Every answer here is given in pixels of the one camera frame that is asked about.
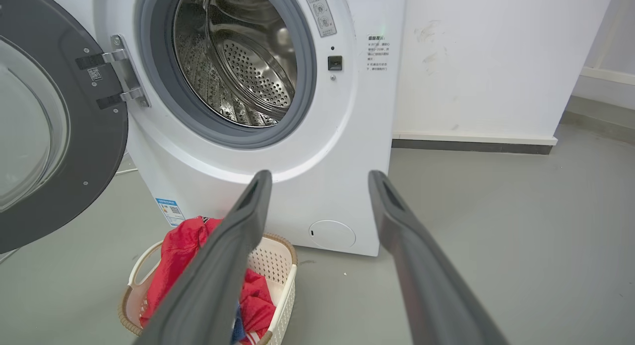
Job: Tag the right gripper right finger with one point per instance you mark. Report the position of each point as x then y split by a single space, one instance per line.
426 285

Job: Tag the blue energy label sticker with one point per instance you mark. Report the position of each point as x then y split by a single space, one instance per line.
170 212

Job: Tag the round white filter cover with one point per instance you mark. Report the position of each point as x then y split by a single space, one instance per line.
332 234

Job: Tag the red garment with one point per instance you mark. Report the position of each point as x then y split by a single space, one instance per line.
178 250

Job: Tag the white front-load washing machine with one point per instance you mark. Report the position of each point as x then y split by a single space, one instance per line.
322 151

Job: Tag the small QR code sticker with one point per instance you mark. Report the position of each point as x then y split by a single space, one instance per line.
95 74

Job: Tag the black door lock latch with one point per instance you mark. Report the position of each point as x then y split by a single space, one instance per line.
335 62

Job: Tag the metal door hinge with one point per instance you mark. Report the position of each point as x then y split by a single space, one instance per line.
126 72

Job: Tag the blue garment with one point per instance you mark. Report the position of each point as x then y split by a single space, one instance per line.
238 330

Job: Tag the black round glass washer door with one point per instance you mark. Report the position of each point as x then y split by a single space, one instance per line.
99 151

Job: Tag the printed text sticker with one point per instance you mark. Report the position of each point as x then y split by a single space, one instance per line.
378 52

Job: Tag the steel perforated washer drum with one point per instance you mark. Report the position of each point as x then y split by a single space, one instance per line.
248 72

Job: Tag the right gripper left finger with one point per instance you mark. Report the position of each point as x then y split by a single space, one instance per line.
218 275

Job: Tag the white plastic laundry basket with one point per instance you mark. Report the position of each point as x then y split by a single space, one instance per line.
278 265

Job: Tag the grey warning sticker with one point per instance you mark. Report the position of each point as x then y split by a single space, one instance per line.
320 12

